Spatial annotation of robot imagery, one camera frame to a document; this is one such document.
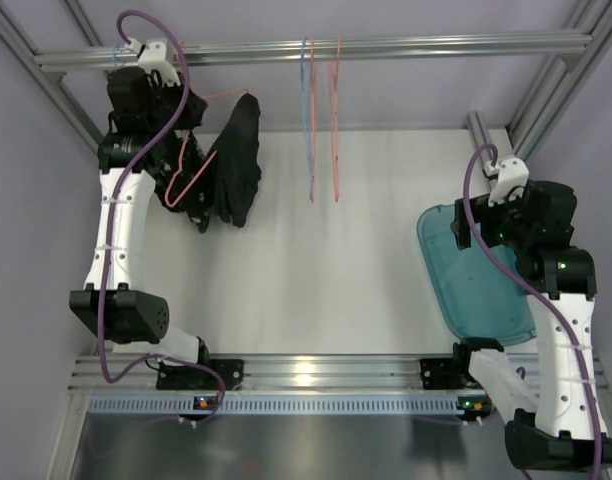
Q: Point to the aluminium frame post right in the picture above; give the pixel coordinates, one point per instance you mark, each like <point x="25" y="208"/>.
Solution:
<point x="560" y="78"/>

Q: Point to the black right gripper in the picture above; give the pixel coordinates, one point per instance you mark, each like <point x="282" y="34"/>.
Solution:
<point x="464" y="220"/>

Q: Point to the pink empty wire hanger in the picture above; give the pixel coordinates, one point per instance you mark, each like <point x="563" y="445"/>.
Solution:
<point x="313" y="115"/>

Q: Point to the teal plastic bin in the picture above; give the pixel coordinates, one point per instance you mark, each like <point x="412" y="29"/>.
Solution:
<point x="475" y="298"/>

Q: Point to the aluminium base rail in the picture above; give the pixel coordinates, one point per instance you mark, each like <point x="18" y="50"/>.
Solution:
<point x="283" y="373"/>

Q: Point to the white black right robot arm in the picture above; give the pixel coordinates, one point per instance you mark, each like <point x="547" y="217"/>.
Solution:
<point x="544" y="389"/>

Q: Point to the aluminium hanging rail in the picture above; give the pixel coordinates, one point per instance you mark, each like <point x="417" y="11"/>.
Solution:
<point x="520" y="43"/>

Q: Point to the perforated grey cable duct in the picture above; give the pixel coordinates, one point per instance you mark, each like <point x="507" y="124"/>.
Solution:
<point x="289" y="404"/>

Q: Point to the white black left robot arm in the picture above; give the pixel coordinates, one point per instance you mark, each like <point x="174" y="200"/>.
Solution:
<point x="132" y="325"/>

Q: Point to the black white patterned garment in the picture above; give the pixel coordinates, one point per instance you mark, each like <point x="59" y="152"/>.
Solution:
<point x="184" y="177"/>

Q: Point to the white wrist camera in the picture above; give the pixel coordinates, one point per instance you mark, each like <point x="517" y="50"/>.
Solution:
<point x="507" y="177"/>
<point x="155" y="56"/>

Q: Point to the black trousers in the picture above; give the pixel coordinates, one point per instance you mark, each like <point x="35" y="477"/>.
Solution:
<point x="237" y="171"/>

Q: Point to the aluminium frame post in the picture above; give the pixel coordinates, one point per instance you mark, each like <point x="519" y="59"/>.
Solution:
<point x="560" y="78"/>
<point x="23" y="49"/>

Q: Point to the aluminium frame post left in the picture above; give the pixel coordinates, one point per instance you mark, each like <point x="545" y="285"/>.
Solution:
<point x="23" y="49"/>

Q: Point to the blue empty wire hanger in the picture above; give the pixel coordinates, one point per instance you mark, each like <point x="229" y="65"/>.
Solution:
<point x="306" y="91"/>

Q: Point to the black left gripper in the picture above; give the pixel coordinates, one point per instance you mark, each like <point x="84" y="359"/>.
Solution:
<point x="184" y="163"/>

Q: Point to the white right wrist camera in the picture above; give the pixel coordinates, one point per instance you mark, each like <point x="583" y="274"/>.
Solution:
<point x="507" y="177"/>

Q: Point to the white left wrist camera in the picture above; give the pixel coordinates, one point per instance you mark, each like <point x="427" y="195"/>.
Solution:
<point x="155" y="56"/>

